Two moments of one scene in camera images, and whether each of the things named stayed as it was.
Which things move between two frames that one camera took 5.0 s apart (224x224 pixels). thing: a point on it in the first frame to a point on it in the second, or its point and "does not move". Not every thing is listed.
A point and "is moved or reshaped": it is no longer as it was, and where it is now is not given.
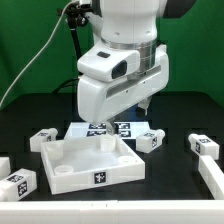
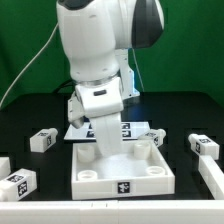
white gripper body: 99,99 to 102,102
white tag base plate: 85,130 does not move
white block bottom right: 212,175 does not move
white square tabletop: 82,163 is moved or reshaped
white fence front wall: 112,212 does not move
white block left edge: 4,167 does not move
